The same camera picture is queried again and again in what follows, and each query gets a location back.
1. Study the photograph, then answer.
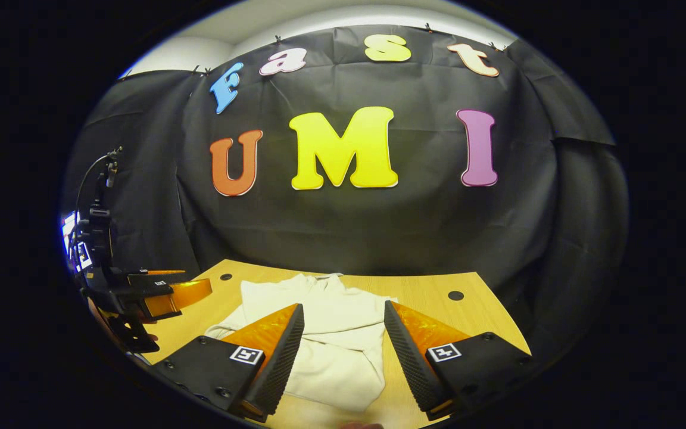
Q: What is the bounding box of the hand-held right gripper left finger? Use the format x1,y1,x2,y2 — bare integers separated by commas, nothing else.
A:
150,303,306,424

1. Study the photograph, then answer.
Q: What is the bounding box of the computer monitor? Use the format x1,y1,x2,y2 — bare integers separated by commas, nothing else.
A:
60,212,93,275

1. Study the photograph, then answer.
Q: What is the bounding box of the cream white garment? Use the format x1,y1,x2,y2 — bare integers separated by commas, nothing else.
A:
205,273,398,413

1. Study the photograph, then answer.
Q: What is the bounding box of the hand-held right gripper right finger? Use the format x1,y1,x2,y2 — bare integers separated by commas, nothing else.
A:
383,300,534,421

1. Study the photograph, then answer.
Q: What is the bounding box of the black backdrop cloth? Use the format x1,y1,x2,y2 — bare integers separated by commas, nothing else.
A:
62,24,629,346

